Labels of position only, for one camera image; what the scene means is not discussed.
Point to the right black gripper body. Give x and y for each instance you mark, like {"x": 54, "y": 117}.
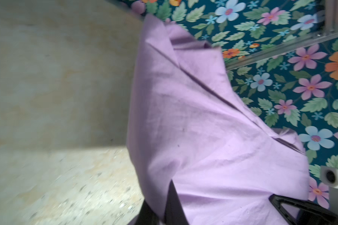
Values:
{"x": 300, "y": 212}

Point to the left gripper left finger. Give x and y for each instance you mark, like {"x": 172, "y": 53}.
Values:
{"x": 146, "y": 216}

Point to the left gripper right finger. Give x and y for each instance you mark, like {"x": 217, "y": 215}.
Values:
{"x": 174, "y": 213}

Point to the purple pants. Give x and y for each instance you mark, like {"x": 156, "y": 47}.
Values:
{"x": 187, "y": 125}

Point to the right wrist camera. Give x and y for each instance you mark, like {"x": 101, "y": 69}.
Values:
{"x": 329, "y": 176}

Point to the aluminium frame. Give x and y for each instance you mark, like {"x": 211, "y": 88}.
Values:
{"x": 328, "y": 32}

